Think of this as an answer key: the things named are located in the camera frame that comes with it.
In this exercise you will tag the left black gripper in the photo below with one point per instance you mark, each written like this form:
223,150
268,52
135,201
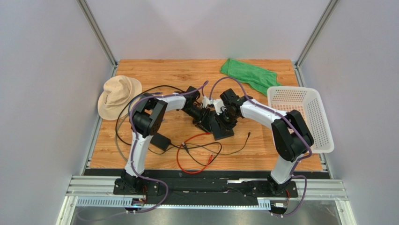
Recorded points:
203,121

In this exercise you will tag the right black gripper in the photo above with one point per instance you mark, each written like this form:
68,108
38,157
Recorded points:
226,121

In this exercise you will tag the black network switch box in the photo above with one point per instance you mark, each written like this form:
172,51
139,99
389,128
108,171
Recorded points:
219,128

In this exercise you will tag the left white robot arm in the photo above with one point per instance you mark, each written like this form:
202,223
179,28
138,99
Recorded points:
146,117

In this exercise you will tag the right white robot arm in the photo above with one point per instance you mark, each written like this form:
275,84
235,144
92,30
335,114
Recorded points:
291,136

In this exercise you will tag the green cloth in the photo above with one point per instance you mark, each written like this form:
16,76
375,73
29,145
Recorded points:
257,78

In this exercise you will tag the black power adapter brick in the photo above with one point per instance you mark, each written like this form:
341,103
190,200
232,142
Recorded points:
160,141

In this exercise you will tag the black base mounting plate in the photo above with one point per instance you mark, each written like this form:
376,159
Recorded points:
208,188

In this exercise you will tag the white plastic basket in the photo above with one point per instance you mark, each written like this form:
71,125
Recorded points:
309,103

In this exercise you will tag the beige bucket hat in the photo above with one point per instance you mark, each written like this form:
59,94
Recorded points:
117,94

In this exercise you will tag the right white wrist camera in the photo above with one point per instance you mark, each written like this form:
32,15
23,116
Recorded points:
218,105

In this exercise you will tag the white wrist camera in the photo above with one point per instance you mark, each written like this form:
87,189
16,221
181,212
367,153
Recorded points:
218,105
206,102

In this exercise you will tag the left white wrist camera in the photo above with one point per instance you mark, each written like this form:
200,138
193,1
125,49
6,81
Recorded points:
206,102

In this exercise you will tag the aluminium frame rail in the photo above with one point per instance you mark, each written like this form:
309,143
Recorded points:
89,191

